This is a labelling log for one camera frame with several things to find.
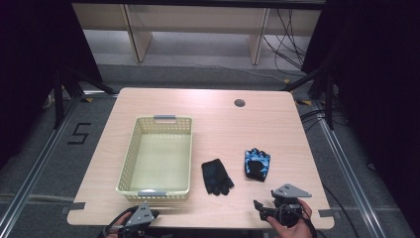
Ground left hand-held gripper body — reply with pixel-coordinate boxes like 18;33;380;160
113;201;157;238

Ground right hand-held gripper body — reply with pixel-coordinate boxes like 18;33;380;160
263;183;313;229

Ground blue and black glove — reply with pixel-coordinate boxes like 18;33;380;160
244;148;271;182

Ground pale yellow plastic basket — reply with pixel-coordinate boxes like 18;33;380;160
115;114;194;202

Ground person's left hand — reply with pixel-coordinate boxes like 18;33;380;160
106;211;134;238

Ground person's right hand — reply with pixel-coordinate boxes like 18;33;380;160
265;198;314;238

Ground black metal stand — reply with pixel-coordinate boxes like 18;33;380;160
280;64;335;131
52;64;118;131

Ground black curtain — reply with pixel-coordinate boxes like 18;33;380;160
0;0;104;170
300;0;420;236

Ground light wooden shelf unit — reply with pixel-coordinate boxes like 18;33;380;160
71;2;323;65

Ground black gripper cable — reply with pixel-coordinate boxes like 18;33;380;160
295;207;319;238
102;205;140;238

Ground black floor cable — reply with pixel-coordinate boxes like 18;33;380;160
321;182;361;238

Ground aluminium floor rail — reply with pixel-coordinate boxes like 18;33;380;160
0;95;82;238
311;98;388;238

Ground black cables by stand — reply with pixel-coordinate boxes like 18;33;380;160
299;107;348;134

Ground bundle of black cables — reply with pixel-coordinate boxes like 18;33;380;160
262;8;309;73

